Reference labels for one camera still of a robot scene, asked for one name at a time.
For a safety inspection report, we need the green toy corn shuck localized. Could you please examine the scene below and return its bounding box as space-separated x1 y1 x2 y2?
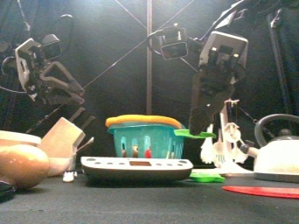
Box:
173 129 218 140

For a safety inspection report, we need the tan toy pot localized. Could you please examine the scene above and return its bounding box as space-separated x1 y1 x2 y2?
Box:
0 129 53 190

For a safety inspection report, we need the white toy ladle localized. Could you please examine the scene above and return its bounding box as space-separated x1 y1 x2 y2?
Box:
224 122 250 165

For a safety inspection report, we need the beige toy knife block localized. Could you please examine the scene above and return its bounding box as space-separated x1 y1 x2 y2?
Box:
41 116 87 178

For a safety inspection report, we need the white toy fork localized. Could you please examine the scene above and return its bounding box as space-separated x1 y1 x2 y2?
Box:
201 123 217 165

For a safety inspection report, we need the white toy spatula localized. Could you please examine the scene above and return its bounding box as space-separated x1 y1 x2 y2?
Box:
213 136 229 169

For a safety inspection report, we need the teal plastic basket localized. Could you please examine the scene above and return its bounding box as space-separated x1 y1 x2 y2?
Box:
107 121 188 160

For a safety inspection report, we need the white utensil rack stand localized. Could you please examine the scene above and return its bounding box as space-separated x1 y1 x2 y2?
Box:
212 99 256 178

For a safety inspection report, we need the green toy leaf piece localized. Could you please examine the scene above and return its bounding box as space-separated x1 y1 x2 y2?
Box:
190 171 228 184

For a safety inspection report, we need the small white toy piece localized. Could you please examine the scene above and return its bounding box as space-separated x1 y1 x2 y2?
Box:
62 171 79 184

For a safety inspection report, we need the grey white toy scale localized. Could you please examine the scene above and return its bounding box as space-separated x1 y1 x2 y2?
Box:
79 156 196 182

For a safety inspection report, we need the red flat plate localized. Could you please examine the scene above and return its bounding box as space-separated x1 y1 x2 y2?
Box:
221 185 299 200

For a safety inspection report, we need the black object at table edge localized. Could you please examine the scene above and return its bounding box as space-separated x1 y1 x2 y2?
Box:
0 179 18 202

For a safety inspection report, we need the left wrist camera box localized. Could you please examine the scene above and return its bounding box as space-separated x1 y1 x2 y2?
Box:
41 33 63 61

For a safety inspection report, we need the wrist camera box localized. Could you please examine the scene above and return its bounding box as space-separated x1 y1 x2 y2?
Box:
41 33 63 61
157 26 192 61

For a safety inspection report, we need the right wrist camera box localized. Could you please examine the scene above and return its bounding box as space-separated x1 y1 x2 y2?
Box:
157 26 192 61

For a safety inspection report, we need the dark frame post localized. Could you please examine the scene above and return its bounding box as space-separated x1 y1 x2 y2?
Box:
266 8 294 116

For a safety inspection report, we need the grey vertical frame pole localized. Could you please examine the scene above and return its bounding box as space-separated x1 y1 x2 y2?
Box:
145 0 155 116

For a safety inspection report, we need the white toy kettle black handle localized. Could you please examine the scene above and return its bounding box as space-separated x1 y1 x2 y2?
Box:
240 113 299 184

